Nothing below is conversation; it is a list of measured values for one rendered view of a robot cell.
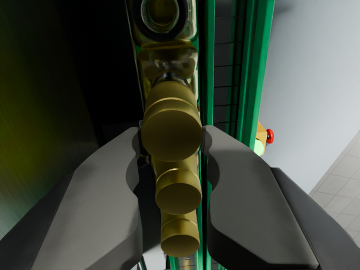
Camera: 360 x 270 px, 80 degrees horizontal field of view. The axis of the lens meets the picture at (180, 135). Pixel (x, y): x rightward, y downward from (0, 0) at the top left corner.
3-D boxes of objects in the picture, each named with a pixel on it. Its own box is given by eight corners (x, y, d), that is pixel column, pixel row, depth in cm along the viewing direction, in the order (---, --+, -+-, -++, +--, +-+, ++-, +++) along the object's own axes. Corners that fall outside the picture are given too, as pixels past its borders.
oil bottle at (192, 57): (149, 29, 35) (130, 58, 17) (184, 27, 35) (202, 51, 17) (154, 65, 38) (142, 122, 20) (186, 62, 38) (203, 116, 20)
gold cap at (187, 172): (154, 147, 18) (150, 184, 14) (196, 143, 18) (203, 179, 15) (158, 178, 20) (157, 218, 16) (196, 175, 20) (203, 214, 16)
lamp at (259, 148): (244, 138, 54) (248, 145, 51) (262, 136, 54) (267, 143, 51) (242, 153, 56) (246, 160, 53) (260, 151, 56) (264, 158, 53)
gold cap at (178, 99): (143, 81, 14) (134, 108, 11) (196, 80, 14) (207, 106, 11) (147, 127, 16) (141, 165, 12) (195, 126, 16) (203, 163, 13)
